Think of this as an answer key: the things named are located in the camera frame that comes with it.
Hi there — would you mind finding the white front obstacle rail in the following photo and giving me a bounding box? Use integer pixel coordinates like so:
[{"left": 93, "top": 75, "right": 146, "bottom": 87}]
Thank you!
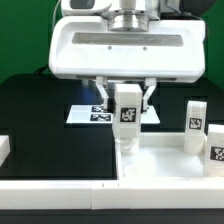
[{"left": 0, "top": 178, "right": 224, "bottom": 210}]

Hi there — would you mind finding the white thin cable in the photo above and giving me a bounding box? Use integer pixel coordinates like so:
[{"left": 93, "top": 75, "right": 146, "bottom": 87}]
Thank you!
[{"left": 52, "top": 0, "right": 63, "bottom": 38}]

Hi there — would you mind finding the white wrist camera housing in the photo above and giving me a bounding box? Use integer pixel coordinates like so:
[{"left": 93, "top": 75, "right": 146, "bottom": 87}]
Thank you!
[{"left": 61, "top": 0, "right": 112, "bottom": 16}]

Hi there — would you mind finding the white square table top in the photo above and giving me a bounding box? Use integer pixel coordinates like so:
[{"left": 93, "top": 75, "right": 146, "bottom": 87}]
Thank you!
[{"left": 114, "top": 131, "right": 224, "bottom": 181}]

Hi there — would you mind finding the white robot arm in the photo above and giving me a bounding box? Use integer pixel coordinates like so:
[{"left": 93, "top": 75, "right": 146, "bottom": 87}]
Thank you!
[{"left": 49, "top": 0, "right": 216, "bottom": 109}]

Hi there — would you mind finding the white left obstacle rail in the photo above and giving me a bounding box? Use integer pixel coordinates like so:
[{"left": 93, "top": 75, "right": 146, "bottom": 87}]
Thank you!
[{"left": 0, "top": 135, "right": 10, "bottom": 166}]

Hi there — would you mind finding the white obstacle rail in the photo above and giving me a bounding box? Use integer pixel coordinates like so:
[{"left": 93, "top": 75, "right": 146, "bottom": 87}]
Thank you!
[
  {"left": 0, "top": 135, "right": 10, "bottom": 166},
  {"left": 0, "top": 178, "right": 224, "bottom": 210}
]

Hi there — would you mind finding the white marker sheet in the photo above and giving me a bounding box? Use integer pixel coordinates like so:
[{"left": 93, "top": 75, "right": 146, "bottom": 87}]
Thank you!
[{"left": 66, "top": 105, "right": 160, "bottom": 124}]

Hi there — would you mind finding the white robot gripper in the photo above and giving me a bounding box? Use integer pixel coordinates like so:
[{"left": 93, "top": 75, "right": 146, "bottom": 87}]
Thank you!
[{"left": 49, "top": 16, "right": 206, "bottom": 113}]

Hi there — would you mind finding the black cable on table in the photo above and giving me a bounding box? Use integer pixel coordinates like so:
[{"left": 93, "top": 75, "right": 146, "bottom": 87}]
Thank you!
[{"left": 34, "top": 65, "right": 51, "bottom": 76}]

